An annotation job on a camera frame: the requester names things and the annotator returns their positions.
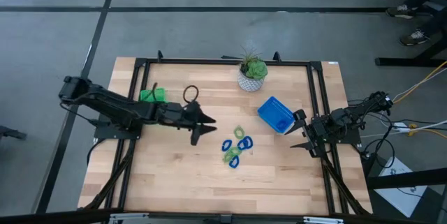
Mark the black desk leg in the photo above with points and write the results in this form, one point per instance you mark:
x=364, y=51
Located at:
x=408, y=178
x=408, y=61

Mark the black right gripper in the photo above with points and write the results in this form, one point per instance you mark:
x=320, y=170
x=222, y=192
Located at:
x=319, y=130

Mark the person's shoe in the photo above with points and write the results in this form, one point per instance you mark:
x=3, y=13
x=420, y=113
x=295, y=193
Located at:
x=415, y=37
x=401, y=12

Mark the black floor stand foot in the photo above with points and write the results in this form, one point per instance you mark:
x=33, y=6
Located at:
x=10, y=133

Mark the black frame crossbar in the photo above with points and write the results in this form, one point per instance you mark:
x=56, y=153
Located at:
x=52, y=216

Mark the white sheet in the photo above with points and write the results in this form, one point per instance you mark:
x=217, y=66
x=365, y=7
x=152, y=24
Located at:
x=401, y=189

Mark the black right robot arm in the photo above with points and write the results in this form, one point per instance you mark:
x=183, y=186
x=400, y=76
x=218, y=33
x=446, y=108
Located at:
x=352, y=116

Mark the white power strip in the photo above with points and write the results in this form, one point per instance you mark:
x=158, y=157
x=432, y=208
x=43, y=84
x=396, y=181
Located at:
x=400, y=127

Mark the blue plastic basket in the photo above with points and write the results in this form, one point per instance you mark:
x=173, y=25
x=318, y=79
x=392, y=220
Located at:
x=274, y=112

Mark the white patterned pot with plant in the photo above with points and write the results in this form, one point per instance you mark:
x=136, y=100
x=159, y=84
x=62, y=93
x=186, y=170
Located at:
x=249, y=83

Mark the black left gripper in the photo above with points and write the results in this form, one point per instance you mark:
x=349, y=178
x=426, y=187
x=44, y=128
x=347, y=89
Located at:
x=178, y=116

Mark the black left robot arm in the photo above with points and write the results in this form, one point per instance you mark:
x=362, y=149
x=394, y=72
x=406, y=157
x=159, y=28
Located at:
x=104, y=102

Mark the black table frame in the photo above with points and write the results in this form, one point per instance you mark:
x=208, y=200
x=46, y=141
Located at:
x=209, y=61

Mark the green plastic basket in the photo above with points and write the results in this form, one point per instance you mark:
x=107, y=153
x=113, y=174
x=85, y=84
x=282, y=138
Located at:
x=160, y=95

